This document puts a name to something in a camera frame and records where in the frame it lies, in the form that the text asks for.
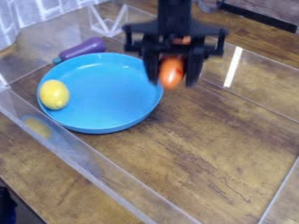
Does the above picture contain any orange toy carrot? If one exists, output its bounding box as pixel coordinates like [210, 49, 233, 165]
[157, 36, 192, 90]

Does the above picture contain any white grid cloth backdrop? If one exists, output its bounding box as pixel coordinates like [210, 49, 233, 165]
[0, 0, 108, 51]

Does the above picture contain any purple toy eggplant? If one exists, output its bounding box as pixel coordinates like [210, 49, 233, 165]
[51, 37, 106, 65]

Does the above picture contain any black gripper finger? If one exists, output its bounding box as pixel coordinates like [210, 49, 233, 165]
[185, 48, 204, 87]
[142, 48, 158, 85]

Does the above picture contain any clear acrylic enclosure wall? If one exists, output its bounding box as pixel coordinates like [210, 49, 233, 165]
[0, 3, 299, 224]

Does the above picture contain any blue round plate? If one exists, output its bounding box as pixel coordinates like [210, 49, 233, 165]
[39, 52, 164, 134]

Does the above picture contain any yellow toy lemon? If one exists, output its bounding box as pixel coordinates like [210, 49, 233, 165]
[38, 80, 70, 110]

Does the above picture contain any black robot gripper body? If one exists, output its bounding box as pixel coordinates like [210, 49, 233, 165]
[121, 0, 229, 57]

